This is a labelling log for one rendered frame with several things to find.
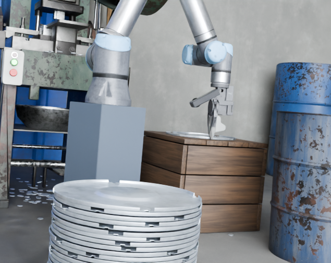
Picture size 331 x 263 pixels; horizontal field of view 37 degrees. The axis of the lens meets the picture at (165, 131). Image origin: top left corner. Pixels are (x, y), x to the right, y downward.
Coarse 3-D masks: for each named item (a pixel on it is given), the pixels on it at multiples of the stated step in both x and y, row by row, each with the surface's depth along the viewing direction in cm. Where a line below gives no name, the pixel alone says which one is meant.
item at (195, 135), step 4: (168, 132) 212; (176, 132) 217; (180, 132) 219; (184, 132) 220; (188, 132) 220; (184, 136) 194; (188, 136) 194; (192, 136) 193; (196, 136) 193; (200, 136) 201; (204, 136) 201; (208, 136) 202; (220, 136) 218; (224, 136) 216; (228, 136) 214
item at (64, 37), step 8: (48, 24) 221; (56, 24) 212; (64, 24) 210; (72, 24) 208; (80, 24) 209; (88, 24) 211; (56, 32) 218; (64, 32) 219; (72, 32) 220; (56, 40) 218; (64, 40) 219; (72, 40) 221; (56, 48) 218; (64, 48) 219; (72, 48) 220
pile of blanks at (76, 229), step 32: (64, 224) 88; (96, 224) 85; (128, 224) 84; (160, 224) 86; (192, 224) 92; (64, 256) 88; (96, 256) 86; (128, 256) 84; (160, 256) 89; (192, 256) 93
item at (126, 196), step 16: (80, 192) 97; (96, 192) 97; (112, 192) 96; (128, 192) 98; (144, 192) 100; (160, 192) 105; (176, 192) 107; (192, 192) 105; (112, 208) 84; (128, 208) 84; (160, 208) 86; (176, 208) 87
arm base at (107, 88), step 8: (96, 80) 160; (104, 80) 159; (112, 80) 159; (120, 80) 160; (96, 88) 159; (104, 88) 158; (112, 88) 158; (120, 88) 159; (128, 88) 165; (88, 96) 160; (96, 96) 158; (104, 96) 159; (112, 96) 158; (120, 96) 159; (128, 96) 162; (112, 104) 157; (120, 104) 159; (128, 104) 162
